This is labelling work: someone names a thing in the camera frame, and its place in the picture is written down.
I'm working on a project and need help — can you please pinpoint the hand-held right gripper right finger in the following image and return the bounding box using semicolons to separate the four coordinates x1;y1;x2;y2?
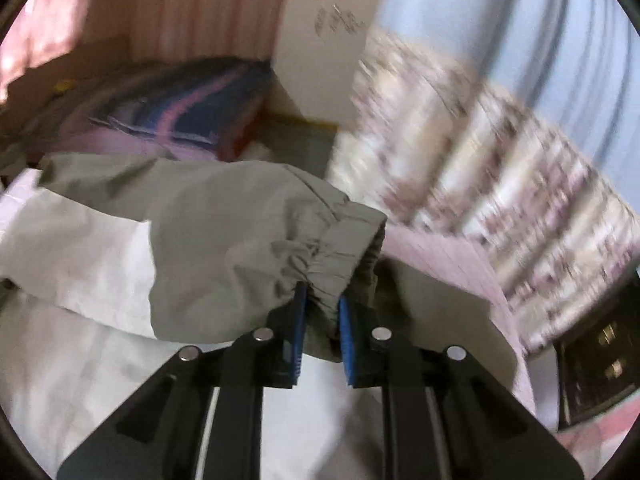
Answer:
337;294;585;480

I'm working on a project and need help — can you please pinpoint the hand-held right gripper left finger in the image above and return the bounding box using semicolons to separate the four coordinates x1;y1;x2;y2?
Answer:
56;281;307;480

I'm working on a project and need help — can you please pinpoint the olive and white jacket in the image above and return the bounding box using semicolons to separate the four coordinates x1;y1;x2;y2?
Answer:
0;152;538;480

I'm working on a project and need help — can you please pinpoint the floral curtain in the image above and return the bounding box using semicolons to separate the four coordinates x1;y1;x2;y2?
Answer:
325;27;640;356

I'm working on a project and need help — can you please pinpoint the striped blue purple blanket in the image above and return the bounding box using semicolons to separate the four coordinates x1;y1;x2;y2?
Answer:
50;57;277;161

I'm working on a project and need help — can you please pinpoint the dark cabinet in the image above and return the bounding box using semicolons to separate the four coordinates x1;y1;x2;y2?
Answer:
552;272;640;428

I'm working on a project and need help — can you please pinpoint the blue grey curtain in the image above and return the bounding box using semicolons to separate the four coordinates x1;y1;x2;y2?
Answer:
370;0;640;161

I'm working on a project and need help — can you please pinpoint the pink window curtain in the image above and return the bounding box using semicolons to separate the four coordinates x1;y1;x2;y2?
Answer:
0;0;97;106

